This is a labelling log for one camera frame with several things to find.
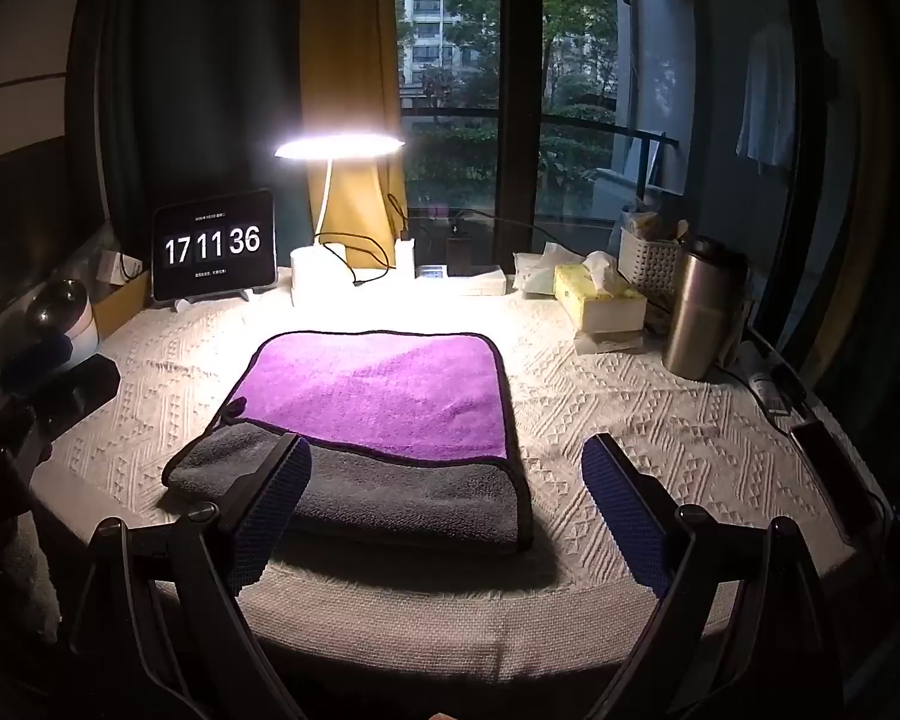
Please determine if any stainless steel tumbler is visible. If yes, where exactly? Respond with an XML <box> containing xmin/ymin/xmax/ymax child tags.
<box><xmin>661</xmin><ymin>235</ymin><xmax>752</xmax><ymax>382</ymax></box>

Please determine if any purple and grey towel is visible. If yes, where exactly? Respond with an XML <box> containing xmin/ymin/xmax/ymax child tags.
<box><xmin>161</xmin><ymin>328</ymin><xmax>535</xmax><ymax>552</ymax></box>

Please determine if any black cable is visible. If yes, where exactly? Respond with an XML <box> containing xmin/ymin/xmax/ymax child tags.
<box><xmin>316</xmin><ymin>193</ymin><xmax>415</xmax><ymax>287</ymax></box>

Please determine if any white remote control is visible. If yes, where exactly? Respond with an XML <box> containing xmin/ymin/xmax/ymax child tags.
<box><xmin>746</xmin><ymin>367</ymin><xmax>788</xmax><ymax>416</ymax></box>

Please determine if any white desk lamp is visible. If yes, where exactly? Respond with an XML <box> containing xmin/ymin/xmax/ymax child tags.
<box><xmin>273</xmin><ymin>133</ymin><xmax>407</xmax><ymax>308</ymax></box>

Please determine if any black smartphone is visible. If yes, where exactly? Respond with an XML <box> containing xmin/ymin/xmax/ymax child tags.
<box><xmin>788</xmin><ymin>420</ymin><xmax>883</xmax><ymax>538</ymax></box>

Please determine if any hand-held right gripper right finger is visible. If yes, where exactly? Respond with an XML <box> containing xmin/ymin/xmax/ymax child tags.
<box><xmin>581</xmin><ymin>433</ymin><xmax>845</xmax><ymax>720</ymax></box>

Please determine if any dark grey curtain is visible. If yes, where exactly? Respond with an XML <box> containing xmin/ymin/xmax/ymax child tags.
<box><xmin>64</xmin><ymin>0</ymin><xmax>305</xmax><ymax>242</ymax></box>

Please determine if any black window frame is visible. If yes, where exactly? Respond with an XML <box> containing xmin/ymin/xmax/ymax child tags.
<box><xmin>498</xmin><ymin>0</ymin><xmax>545</xmax><ymax>257</ymax></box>

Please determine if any white textured tablecloth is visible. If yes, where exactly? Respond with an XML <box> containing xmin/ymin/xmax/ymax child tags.
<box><xmin>26</xmin><ymin>285</ymin><xmax>895</xmax><ymax>691</ymax></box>

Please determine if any flat white box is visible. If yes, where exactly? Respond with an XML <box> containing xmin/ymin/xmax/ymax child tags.
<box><xmin>416</xmin><ymin>264</ymin><xmax>508</xmax><ymax>296</ymax></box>

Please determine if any white perforated basket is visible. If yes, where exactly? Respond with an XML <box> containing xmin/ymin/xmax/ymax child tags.
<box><xmin>618</xmin><ymin>199</ymin><xmax>689</xmax><ymax>310</ymax></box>

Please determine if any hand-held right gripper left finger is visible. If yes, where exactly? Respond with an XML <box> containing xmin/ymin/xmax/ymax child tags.
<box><xmin>71</xmin><ymin>431</ymin><xmax>316</xmax><ymax>720</ymax></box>

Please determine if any yellow tissue box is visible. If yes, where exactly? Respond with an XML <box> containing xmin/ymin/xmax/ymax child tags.
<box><xmin>553</xmin><ymin>250</ymin><xmax>649</xmax><ymax>335</ymax></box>

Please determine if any yellow curtain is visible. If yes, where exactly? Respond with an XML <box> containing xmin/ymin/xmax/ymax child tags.
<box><xmin>300</xmin><ymin>0</ymin><xmax>408</xmax><ymax>247</ymax></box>

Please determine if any white tablet stand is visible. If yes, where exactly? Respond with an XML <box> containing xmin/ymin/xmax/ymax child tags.
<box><xmin>169</xmin><ymin>286</ymin><xmax>257</xmax><ymax>311</ymax></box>

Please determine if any black tablet with clock display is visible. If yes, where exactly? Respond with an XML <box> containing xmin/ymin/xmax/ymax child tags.
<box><xmin>152</xmin><ymin>190</ymin><xmax>278</xmax><ymax>302</ymax></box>

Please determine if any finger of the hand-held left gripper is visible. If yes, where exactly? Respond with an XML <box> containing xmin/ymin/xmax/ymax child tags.
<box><xmin>30</xmin><ymin>355</ymin><xmax>122</xmax><ymax>425</ymax></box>
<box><xmin>0</xmin><ymin>334</ymin><xmax>76</xmax><ymax>398</ymax></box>

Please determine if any white round device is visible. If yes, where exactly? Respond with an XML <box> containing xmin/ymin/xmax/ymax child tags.
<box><xmin>26</xmin><ymin>279</ymin><xmax>100</xmax><ymax>373</ymax></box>

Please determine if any white tissue pack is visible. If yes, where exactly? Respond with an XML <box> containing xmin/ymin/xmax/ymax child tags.
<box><xmin>511</xmin><ymin>243</ymin><xmax>565</xmax><ymax>298</ymax></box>

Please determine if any cardboard box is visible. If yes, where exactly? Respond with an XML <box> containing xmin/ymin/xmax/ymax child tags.
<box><xmin>90</xmin><ymin>244</ymin><xmax>155</xmax><ymax>338</ymax></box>

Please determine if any white hanging shirt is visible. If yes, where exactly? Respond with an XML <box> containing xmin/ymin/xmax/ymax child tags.
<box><xmin>735</xmin><ymin>21</ymin><xmax>800</xmax><ymax>170</ymax></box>

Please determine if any black balcony railing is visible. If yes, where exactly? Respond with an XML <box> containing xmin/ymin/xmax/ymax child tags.
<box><xmin>401</xmin><ymin>106</ymin><xmax>683</xmax><ymax>197</ymax></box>

